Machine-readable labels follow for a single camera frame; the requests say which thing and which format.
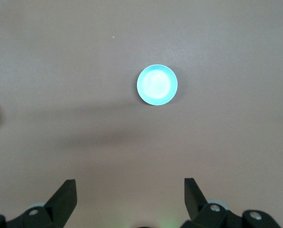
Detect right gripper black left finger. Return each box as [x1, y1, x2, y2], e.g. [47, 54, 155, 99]
[0, 179, 78, 228]

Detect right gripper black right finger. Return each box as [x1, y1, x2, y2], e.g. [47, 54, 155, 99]
[180, 178, 282, 228]

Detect light blue round plate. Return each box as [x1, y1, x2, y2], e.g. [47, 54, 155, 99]
[136, 64, 179, 106]

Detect brown table cloth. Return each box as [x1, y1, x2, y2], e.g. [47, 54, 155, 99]
[0, 0, 283, 228]

